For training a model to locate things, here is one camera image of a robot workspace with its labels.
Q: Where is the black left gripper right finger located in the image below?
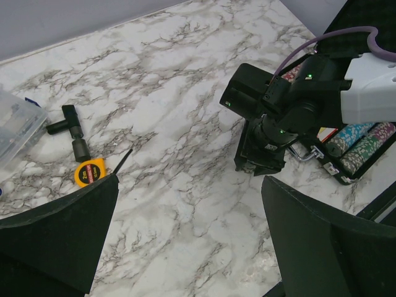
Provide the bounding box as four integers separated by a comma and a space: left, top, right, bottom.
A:
262, 177, 395, 296

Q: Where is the red poker chip row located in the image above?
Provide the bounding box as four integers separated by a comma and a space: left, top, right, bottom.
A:
282, 64, 302, 82

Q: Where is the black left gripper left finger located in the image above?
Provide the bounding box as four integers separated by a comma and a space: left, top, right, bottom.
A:
1, 174, 119, 296

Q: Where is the black poker case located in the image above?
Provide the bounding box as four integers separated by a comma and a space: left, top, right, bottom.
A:
278, 0, 396, 186

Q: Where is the chrome case handle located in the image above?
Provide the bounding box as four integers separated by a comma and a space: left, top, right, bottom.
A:
287, 145, 325, 162

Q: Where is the yellow tape measure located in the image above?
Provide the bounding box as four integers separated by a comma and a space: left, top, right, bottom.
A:
74, 158, 109, 188

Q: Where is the grey poker chip row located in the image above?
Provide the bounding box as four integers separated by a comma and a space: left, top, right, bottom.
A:
340, 123, 395, 175

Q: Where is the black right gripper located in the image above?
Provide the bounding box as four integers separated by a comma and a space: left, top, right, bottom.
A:
220, 55, 353, 175

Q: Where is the red playing card deck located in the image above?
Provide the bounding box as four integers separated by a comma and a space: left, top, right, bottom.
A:
317, 127, 338, 143

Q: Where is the clear screw organizer box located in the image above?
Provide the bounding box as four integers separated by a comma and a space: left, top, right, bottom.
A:
1, 90, 49, 168

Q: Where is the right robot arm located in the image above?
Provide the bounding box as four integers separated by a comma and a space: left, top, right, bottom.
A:
220, 53, 395, 175

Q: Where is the black T-shaped pipe fitting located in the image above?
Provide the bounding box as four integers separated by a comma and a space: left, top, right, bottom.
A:
46, 105, 91, 163

